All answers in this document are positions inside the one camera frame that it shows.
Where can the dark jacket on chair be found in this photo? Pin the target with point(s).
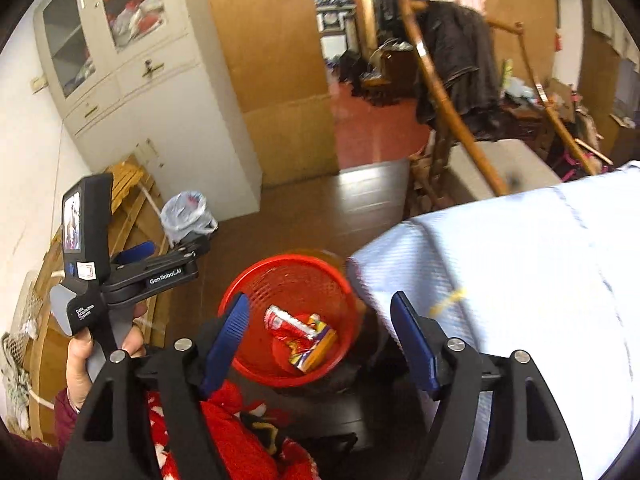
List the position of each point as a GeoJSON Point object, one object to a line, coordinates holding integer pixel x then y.
{"type": "Point", "coordinates": [459, 42]}

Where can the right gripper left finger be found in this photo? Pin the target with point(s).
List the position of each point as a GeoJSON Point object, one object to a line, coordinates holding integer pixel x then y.
{"type": "Point", "coordinates": [112, 437]}

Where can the red patterned sleeve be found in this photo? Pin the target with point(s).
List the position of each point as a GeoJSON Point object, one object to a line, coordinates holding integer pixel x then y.
{"type": "Point", "coordinates": [250, 446]}

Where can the white lined trash bin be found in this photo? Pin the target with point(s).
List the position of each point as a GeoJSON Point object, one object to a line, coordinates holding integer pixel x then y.
{"type": "Point", "coordinates": [187, 213]}

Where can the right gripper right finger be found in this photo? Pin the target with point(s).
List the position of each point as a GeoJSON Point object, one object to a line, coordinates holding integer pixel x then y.
{"type": "Point", "coordinates": [526, 438]}

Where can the person's left hand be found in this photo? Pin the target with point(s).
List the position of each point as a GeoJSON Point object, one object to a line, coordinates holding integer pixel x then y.
{"type": "Point", "coordinates": [78, 382]}

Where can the orange purple paper carton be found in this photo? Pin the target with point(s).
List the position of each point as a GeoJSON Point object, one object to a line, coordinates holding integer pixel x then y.
{"type": "Point", "coordinates": [306, 355]}

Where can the red foil snack bag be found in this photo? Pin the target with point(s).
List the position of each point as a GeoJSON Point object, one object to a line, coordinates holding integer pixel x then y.
{"type": "Point", "coordinates": [284, 326]}

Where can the red plastic mesh basket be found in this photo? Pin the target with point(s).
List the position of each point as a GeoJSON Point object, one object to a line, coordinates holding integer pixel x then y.
{"type": "Point", "coordinates": [302, 320]}

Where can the white glass door cabinet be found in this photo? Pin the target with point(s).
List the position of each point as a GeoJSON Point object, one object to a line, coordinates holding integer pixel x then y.
{"type": "Point", "coordinates": [148, 79]}

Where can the blue checked bed sheet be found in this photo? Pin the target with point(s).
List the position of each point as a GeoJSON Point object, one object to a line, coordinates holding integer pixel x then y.
{"type": "Point", "coordinates": [554, 272]}

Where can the wooden door panel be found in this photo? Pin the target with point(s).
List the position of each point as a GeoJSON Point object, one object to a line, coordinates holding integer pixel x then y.
{"type": "Point", "coordinates": [273, 52]}

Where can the wooden chair with dark jacket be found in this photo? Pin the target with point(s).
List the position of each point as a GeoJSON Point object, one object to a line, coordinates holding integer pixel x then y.
{"type": "Point", "coordinates": [478, 147]}

